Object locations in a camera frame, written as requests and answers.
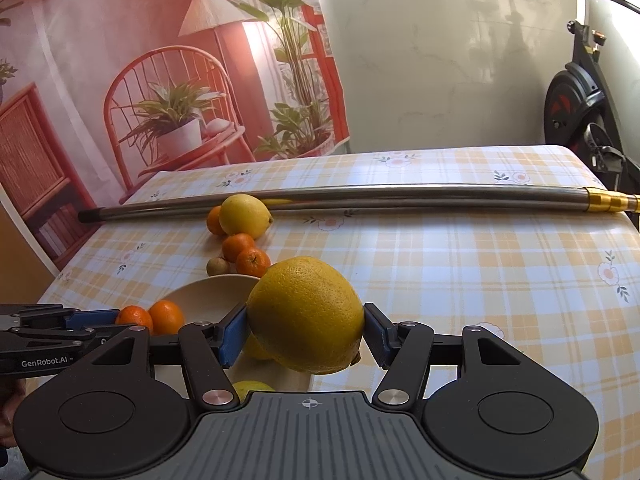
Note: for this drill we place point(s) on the yellow-green round fruit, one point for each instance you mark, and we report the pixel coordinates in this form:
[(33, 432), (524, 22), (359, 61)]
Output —
[(244, 387)]

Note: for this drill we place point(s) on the yellow lemon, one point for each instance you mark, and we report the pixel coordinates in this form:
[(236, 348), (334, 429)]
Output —
[(243, 213)]

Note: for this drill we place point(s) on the black exercise bike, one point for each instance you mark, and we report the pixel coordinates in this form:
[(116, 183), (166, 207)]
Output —
[(592, 106)]

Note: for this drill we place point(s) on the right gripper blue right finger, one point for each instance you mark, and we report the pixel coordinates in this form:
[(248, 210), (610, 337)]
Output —
[(385, 338)]

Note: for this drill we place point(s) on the plaid floral tablecloth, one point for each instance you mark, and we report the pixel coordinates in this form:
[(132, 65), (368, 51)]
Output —
[(563, 288)]

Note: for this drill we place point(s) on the brown kiwi fruit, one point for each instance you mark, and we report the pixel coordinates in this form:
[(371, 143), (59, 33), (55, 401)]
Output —
[(218, 265)]

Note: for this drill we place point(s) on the orange mandarin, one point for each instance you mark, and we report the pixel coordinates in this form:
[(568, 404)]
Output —
[(213, 222), (167, 317), (135, 315), (252, 261), (234, 244)]

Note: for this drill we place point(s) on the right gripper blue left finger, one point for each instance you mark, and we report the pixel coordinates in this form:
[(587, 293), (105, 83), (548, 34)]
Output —
[(202, 341)]

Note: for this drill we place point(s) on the long steel pole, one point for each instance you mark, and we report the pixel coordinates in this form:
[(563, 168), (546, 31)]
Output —
[(387, 196)]

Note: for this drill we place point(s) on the large yellow grapefruit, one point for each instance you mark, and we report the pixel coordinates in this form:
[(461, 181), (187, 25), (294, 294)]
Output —
[(307, 316)]

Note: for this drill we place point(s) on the person's left hand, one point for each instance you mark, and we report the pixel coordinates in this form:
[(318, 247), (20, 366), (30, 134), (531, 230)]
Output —
[(13, 392)]

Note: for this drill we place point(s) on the red printed backdrop curtain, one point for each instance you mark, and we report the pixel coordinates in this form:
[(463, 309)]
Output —
[(99, 96)]

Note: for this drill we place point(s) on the beige round plate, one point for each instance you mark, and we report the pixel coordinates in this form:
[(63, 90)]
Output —
[(210, 299)]

